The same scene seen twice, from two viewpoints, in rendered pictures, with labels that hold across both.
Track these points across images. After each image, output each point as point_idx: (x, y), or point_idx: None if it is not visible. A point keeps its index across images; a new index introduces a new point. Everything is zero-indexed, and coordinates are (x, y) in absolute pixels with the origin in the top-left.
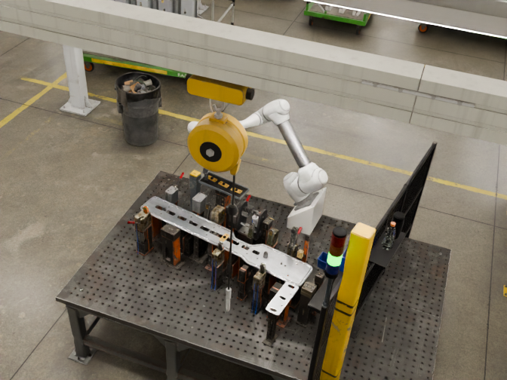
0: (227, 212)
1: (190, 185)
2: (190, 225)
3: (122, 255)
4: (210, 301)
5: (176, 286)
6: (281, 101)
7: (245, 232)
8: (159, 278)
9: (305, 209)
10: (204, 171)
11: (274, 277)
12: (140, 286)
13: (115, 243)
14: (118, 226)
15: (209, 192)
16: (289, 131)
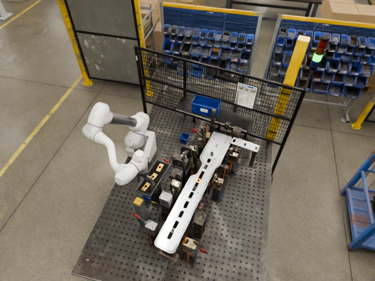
0: (175, 178)
1: (142, 211)
2: (190, 206)
3: (200, 277)
4: (231, 200)
5: (224, 224)
6: (101, 104)
7: (186, 170)
8: (219, 239)
9: (152, 139)
10: (154, 182)
11: None
12: (231, 252)
13: None
14: None
15: (109, 219)
16: (117, 115)
